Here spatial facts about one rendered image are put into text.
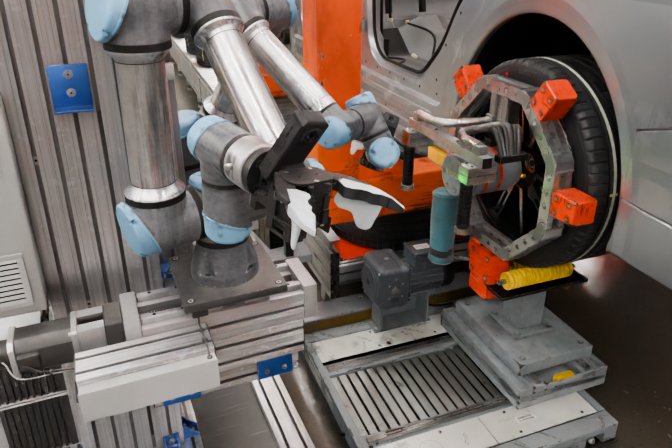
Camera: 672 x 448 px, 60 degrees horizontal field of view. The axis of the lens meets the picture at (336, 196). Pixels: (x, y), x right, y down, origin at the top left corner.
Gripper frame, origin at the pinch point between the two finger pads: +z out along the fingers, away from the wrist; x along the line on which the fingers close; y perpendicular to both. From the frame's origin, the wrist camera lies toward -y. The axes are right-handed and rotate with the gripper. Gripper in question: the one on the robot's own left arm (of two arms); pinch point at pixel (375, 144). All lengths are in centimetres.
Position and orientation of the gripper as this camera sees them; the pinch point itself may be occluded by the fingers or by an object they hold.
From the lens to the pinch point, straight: 178.2
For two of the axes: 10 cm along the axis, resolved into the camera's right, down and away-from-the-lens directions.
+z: -0.2, -1.0, 9.9
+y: -3.5, 9.3, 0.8
